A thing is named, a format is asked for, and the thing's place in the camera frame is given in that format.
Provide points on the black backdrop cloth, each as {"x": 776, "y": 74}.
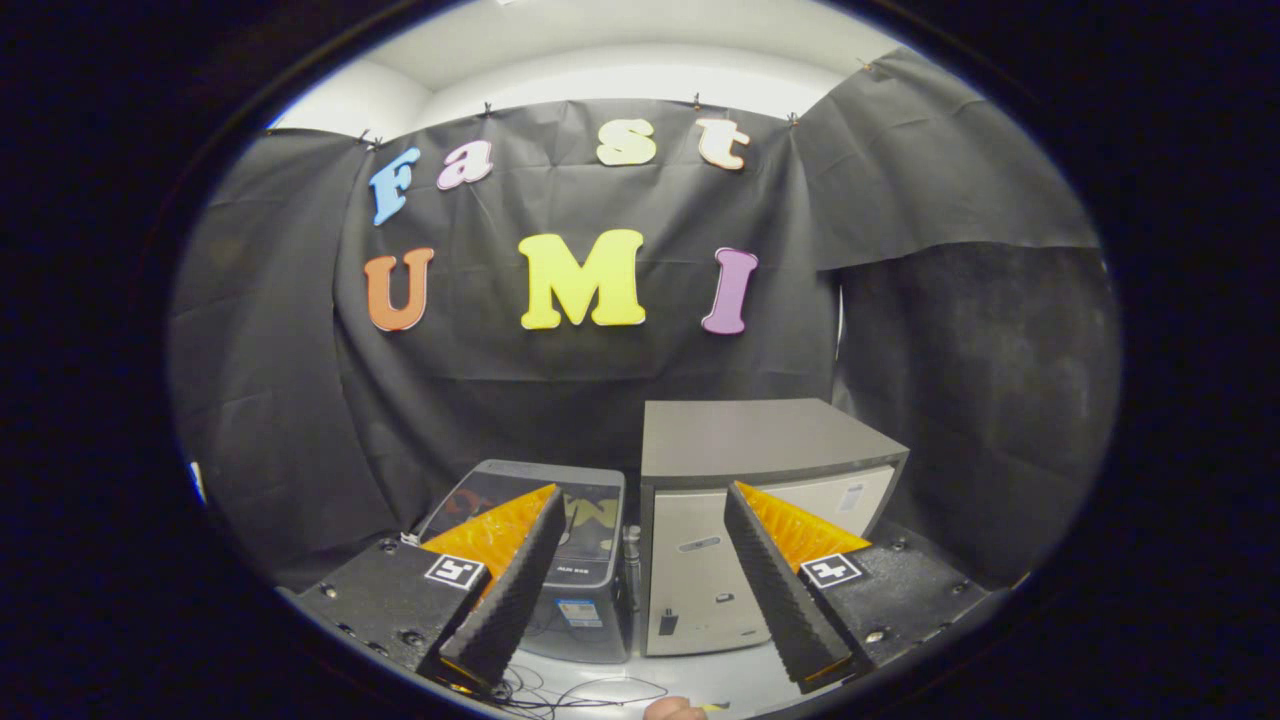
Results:
{"x": 560, "y": 380}

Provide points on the beige cabinet with dark top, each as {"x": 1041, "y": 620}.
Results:
{"x": 760, "y": 440}

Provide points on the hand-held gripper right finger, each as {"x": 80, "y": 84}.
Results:
{"x": 775, "y": 590}

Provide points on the grey washing machine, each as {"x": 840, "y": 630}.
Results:
{"x": 590, "y": 620}

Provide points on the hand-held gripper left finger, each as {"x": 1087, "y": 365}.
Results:
{"x": 510, "y": 590}

